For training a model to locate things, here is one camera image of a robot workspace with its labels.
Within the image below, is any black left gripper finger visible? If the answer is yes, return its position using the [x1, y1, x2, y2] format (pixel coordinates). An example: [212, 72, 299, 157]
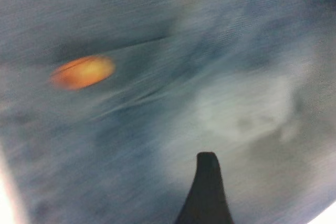
[174, 151, 235, 224]

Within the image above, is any blue denim pants basketball print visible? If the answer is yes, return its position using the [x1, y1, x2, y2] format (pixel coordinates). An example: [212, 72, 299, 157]
[0, 0, 336, 224]

